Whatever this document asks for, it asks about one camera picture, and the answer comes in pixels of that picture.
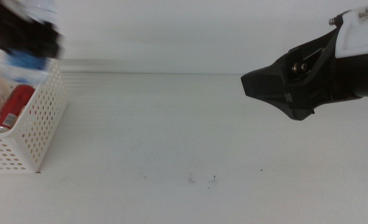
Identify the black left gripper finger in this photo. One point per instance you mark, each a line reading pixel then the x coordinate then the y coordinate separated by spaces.
pixel 41 40

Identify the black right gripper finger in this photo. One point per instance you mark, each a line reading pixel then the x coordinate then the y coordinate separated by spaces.
pixel 274 84

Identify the clear water bottle blue cap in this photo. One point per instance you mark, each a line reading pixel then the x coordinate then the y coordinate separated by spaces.
pixel 25 63

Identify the red cola can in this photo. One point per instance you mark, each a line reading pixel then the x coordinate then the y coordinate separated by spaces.
pixel 14 102

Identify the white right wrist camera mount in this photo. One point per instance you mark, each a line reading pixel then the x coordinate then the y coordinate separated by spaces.
pixel 361 34

